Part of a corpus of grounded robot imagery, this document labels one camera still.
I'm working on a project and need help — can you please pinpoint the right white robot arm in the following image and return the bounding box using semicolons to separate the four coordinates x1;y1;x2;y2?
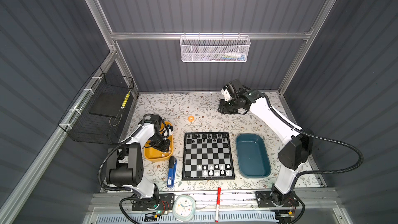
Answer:
218;79;364;206

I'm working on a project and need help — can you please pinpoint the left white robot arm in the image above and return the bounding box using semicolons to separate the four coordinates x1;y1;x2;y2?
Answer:
97;114;174;224

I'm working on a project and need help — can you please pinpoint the yellow plastic tray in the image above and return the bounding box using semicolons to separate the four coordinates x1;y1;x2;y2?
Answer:
144;121;174;162

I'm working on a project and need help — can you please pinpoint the blue stapler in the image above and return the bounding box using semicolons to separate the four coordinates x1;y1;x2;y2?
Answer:
167;156;177;188

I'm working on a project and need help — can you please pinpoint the black white chessboard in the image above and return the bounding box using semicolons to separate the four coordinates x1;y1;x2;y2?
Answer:
182;132;235;180

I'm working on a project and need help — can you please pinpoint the teal plastic tray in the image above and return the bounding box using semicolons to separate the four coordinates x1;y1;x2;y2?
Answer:
236;133;271;178

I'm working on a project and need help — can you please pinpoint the small white clock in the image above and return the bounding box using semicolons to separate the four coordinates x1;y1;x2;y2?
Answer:
172;195;196;222

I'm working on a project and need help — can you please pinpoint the red white marker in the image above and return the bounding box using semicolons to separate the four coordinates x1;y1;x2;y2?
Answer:
215;187;221;223

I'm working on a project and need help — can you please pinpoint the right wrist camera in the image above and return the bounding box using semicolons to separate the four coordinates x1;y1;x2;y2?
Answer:
221;79;246;102

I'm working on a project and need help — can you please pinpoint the black wire basket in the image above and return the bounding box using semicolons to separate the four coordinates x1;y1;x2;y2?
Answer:
59;69;135;144

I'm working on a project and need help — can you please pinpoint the white wire basket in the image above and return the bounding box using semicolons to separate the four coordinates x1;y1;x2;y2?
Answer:
179;34;251;63

